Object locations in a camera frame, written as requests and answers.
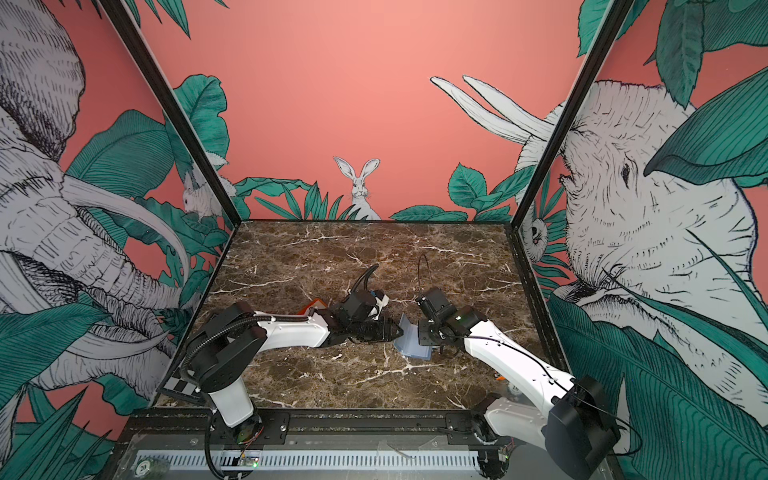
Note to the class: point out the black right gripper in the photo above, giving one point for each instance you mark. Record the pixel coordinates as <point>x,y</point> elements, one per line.
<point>424,337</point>

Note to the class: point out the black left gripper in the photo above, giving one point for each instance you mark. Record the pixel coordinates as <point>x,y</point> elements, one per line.
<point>386,331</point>

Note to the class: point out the blue card holder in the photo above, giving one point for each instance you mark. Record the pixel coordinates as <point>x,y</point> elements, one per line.
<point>408,343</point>

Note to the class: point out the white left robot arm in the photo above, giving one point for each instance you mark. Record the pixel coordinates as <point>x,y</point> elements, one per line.
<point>217,355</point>

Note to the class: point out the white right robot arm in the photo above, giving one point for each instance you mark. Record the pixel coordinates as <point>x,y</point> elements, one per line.
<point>568,418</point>

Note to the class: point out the black white checkerboard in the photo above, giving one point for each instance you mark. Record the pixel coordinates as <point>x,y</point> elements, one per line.
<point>175,392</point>

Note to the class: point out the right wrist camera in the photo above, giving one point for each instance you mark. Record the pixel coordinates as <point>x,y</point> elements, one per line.
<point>435,306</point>

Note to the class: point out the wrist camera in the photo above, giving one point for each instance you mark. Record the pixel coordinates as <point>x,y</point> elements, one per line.
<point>381,301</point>
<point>435,306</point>

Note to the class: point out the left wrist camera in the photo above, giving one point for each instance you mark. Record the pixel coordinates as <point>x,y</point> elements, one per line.
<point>381,301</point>

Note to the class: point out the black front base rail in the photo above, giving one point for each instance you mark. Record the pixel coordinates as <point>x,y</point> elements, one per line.
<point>460,427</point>

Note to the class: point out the black right corner frame post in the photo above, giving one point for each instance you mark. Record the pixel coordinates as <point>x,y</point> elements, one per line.
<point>611,24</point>

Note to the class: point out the black corner frame post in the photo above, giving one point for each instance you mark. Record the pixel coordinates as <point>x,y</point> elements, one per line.
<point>128,31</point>
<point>611,24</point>

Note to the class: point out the white slotted cable duct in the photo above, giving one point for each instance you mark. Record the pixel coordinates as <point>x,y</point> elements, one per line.
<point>149,461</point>

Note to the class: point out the black left corner frame post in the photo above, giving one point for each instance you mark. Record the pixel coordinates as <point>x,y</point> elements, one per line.
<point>128,31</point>

